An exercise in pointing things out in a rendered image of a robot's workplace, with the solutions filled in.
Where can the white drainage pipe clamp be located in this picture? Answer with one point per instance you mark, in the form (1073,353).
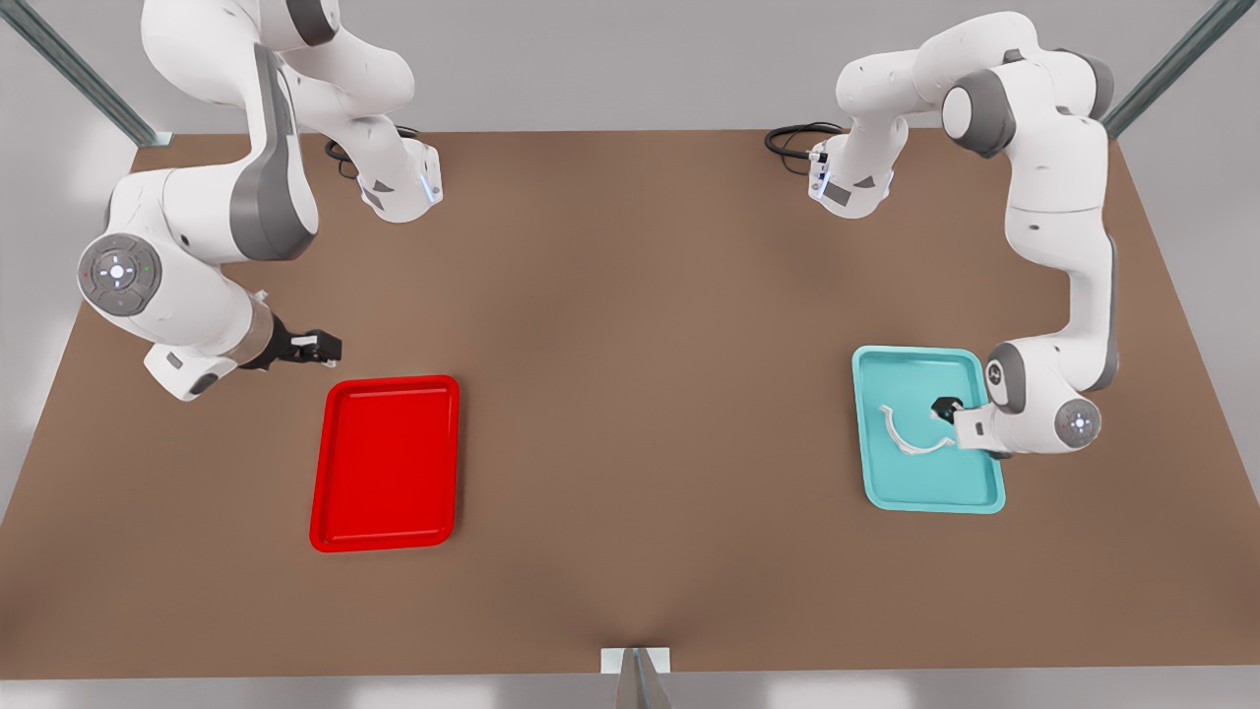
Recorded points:
(901,440)

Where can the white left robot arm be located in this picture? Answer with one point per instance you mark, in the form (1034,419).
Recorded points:
(1053,167)

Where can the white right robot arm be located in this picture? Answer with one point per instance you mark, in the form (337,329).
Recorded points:
(197,212)

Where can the teal rectangular tray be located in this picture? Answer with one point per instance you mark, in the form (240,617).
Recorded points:
(920,473)

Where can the red rectangular tray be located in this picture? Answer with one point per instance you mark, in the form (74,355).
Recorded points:
(387,463)

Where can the silver frame post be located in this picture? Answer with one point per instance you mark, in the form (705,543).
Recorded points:
(638,679)
(74,67)
(1176,61)

